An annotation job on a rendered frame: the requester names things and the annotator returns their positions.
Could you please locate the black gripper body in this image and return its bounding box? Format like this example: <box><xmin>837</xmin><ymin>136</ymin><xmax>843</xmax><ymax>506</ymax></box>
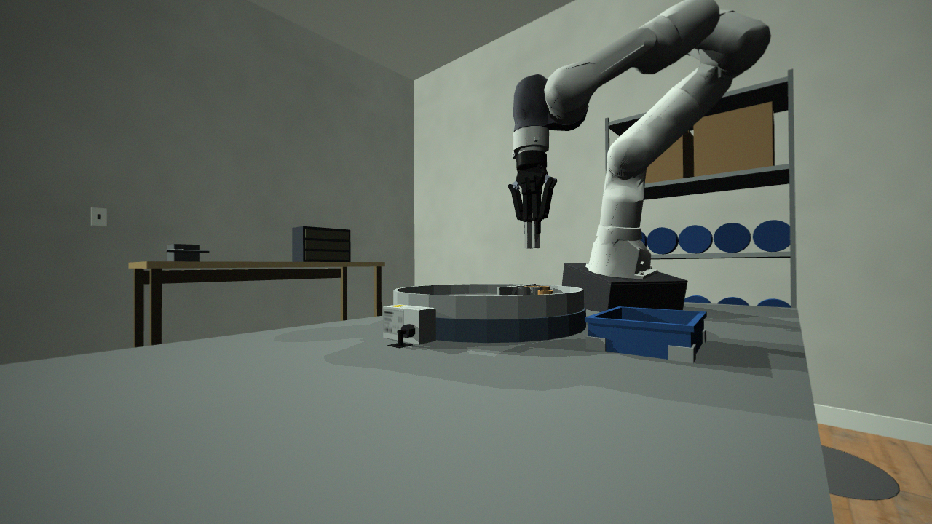
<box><xmin>516</xmin><ymin>151</ymin><xmax>548</xmax><ymax>192</ymax></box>

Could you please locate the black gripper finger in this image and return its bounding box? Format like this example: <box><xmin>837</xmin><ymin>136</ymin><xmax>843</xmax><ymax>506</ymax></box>
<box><xmin>530</xmin><ymin>174</ymin><xmax>557</xmax><ymax>248</ymax></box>
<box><xmin>508</xmin><ymin>176</ymin><xmax>533</xmax><ymax>249</ymax></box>

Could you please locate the blue crate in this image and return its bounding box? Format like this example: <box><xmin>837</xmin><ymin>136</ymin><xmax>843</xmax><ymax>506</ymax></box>
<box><xmin>585</xmin><ymin>306</ymin><xmax>707</xmax><ymax>363</ymax></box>

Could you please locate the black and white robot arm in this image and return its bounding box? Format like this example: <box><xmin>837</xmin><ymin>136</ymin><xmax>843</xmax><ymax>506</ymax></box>
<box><xmin>513</xmin><ymin>0</ymin><xmax>771</xmax><ymax>279</ymax></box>

